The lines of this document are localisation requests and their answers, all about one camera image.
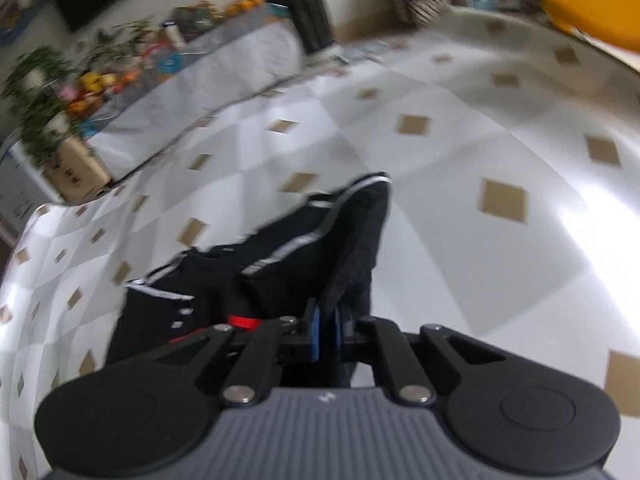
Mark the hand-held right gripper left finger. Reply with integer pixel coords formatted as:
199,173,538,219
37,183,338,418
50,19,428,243
150,299,322,406

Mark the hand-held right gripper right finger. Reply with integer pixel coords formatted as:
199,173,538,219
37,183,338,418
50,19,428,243
333,307,506,406

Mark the black t-shirt red print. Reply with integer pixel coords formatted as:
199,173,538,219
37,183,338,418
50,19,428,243
105,172,393,388

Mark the grey checkered tablecloth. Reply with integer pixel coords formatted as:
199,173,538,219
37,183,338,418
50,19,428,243
0,10,640,480

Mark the low table marble cover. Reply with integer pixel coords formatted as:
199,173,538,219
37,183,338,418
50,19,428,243
87,2,306,181

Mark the cardboard box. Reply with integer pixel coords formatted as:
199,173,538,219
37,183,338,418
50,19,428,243
42,137,112,204

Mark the blue round toy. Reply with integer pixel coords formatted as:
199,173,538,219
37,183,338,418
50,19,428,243
156,52,184,77

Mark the black ribbed planter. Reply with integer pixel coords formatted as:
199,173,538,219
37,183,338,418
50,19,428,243
289,0,337,56

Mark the white bottle dark cap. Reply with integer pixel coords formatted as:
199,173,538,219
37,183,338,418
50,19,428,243
162,20,187,52

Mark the fruit basket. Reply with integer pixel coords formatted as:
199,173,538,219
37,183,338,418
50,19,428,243
62,70,140,117

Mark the hanging green potted plant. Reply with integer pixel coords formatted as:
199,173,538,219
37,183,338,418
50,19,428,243
2,46,76,111
17,102,83,167

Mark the pile of oranges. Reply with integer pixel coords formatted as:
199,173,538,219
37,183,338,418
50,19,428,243
225,0,267,17

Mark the patterned woven basket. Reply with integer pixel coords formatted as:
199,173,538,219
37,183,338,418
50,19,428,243
400,0,453,27

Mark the leafy potted plant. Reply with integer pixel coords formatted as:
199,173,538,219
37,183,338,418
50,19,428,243
82,19,157,68

